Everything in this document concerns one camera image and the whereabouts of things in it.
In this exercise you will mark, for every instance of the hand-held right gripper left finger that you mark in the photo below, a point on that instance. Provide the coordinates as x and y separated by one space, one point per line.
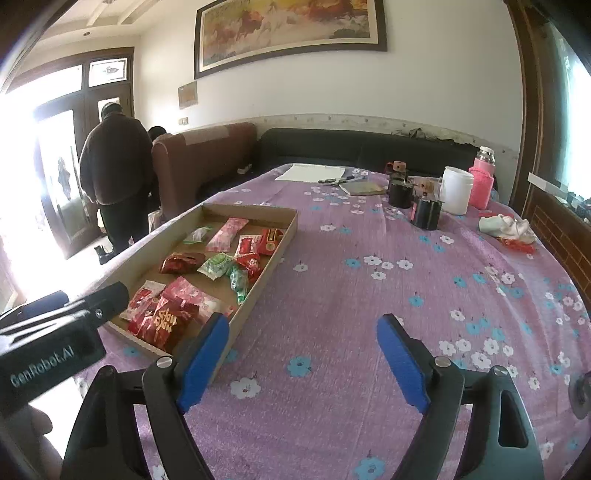
203 364

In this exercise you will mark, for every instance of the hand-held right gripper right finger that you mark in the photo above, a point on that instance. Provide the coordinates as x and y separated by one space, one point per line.
401 364

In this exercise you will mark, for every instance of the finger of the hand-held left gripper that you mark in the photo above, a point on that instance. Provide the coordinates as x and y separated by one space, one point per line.
108 300
37 309

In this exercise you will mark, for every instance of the long pink snack packet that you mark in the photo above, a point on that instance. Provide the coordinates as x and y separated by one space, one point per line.
194 295

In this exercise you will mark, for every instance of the green striped candy packet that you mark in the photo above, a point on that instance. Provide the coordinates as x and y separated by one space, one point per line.
238 286

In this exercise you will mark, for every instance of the small red candy packet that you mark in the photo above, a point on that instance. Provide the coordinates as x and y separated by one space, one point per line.
249 267

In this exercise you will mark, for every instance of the red rectangular snack packet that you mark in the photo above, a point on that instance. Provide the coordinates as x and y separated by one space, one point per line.
272 240

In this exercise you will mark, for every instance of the shallow cardboard box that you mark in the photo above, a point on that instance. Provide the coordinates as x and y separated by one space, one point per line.
277 217

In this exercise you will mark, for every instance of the small green clear packet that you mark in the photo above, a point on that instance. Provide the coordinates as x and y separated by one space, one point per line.
196 235

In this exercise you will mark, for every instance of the red white square packet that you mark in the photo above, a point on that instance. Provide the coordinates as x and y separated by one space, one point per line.
247 244

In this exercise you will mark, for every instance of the black cup with tag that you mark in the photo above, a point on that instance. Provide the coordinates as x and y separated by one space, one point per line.
399 194
425 212

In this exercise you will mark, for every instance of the red bag under cloth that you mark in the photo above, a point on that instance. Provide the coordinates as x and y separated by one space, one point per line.
519 245

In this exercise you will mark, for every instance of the brown sofa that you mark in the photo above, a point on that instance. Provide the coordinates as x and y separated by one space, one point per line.
203 161

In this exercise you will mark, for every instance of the wooden glass door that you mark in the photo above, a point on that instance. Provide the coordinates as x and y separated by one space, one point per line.
60 138

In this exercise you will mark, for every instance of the white crumpled cloth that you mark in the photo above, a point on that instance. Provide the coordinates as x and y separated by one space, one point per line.
503 226

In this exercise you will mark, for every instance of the grey notebook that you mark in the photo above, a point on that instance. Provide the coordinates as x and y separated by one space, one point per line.
364 188

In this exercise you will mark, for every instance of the white plastic cup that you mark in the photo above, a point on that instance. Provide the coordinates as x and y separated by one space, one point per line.
456 191

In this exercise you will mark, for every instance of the pink sleeved thermos bottle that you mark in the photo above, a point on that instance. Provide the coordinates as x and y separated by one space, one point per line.
482 184

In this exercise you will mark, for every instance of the white paper sheet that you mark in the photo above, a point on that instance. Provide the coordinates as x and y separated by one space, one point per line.
309 173

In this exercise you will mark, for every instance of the dark sofa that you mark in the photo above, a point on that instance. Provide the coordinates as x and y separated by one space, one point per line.
346 147

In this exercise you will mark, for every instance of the small wall picture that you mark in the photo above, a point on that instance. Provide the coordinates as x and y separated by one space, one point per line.
188 94

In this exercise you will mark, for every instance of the framed wall painting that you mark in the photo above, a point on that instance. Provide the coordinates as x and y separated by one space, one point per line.
286 32

